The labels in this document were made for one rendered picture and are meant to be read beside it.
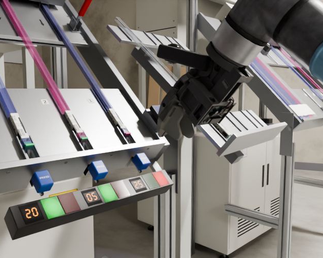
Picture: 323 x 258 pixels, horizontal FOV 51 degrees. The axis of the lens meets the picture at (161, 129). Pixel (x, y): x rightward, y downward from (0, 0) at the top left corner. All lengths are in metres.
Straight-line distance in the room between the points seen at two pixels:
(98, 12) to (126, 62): 0.76
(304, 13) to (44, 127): 0.48
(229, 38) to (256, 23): 0.04
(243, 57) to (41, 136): 0.38
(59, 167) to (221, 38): 0.35
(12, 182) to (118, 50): 3.90
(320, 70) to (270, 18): 0.10
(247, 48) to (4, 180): 0.43
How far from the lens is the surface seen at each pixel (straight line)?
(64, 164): 0.63
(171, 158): 0.85
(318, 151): 3.94
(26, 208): 0.58
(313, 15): 0.49
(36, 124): 0.68
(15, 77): 4.72
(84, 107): 0.77
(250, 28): 0.51
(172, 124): 0.61
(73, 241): 1.08
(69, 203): 0.60
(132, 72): 4.33
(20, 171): 0.59
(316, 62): 0.48
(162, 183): 0.73
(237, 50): 0.52
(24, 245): 1.00
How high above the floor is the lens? 0.85
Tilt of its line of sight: 7 degrees down
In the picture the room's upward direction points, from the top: straight up
